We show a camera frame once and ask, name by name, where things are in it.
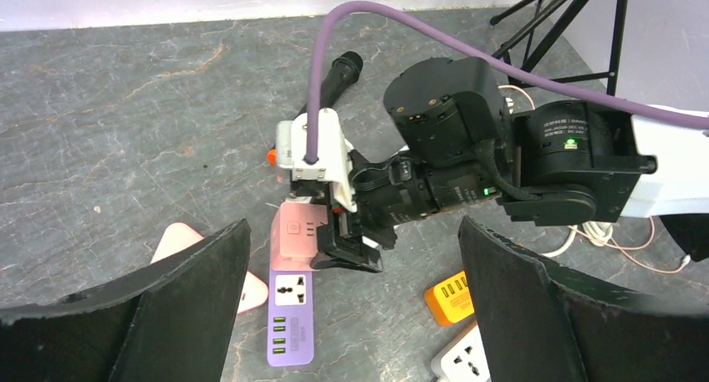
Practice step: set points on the purple power strip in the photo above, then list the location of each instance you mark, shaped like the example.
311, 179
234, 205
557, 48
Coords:
290, 339

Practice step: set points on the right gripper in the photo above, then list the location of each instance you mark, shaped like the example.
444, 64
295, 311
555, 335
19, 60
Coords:
389, 193

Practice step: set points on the white cord orange strip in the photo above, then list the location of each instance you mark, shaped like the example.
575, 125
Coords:
597, 233

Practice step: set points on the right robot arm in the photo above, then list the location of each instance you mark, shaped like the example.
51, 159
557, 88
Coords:
564, 163

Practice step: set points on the black microphone orange end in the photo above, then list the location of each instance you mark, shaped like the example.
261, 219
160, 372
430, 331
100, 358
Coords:
344, 72

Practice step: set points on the pink cube socket adapter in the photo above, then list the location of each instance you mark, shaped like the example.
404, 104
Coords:
294, 235

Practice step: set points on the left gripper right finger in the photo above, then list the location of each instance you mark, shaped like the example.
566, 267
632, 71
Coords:
542, 321

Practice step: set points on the white small power strip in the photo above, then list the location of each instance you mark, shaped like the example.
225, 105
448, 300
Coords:
463, 359

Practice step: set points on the orange power strip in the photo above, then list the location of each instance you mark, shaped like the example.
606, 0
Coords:
450, 301

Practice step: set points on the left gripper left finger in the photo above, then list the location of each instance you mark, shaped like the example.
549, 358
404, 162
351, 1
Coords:
169, 321

